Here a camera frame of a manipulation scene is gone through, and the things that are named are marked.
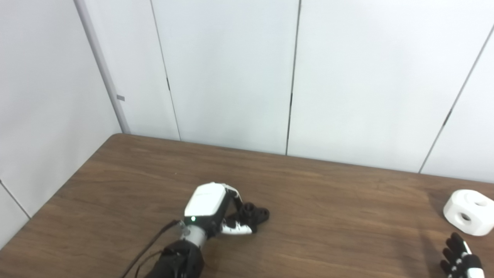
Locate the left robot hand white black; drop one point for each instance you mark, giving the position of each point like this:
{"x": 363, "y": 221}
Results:
{"x": 204, "y": 202}

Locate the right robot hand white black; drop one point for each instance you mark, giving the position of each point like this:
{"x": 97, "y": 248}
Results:
{"x": 463, "y": 262}

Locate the black flanged holder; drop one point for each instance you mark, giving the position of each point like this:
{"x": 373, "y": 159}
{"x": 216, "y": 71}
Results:
{"x": 252, "y": 214}

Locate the round white piece with hole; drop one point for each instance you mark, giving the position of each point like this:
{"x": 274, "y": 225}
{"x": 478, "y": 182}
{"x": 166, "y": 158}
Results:
{"x": 469, "y": 212}

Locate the grey wall corner strip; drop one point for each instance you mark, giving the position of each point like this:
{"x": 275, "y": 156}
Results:
{"x": 102, "y": 65}

